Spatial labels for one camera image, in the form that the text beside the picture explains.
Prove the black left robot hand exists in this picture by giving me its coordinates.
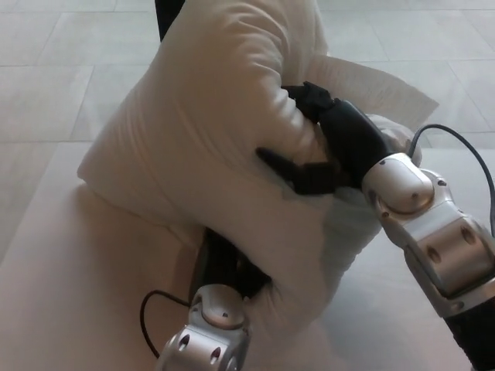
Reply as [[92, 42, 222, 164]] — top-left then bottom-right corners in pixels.
[[201, 227, 275, 301]]

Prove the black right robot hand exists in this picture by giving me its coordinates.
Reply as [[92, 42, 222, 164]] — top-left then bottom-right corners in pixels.
[[257, 80, 392, 196]]

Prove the white square pillow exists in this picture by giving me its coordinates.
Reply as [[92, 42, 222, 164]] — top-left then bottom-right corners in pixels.
[[76, 0, 440, 330]]

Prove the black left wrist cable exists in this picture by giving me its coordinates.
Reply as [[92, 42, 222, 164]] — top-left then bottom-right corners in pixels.
[[139, 290, 194, 359]]

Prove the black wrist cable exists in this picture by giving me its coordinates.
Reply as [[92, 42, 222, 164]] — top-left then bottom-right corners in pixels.
[[139, 290, 194, 359], [408, 123, 495, 237]]

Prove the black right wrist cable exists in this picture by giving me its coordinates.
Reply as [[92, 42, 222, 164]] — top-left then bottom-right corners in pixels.
[[408, 123, 495, 237]]

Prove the black metal post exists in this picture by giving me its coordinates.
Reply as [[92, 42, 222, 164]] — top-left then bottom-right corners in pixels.
[[153, 0, 166, 43]]

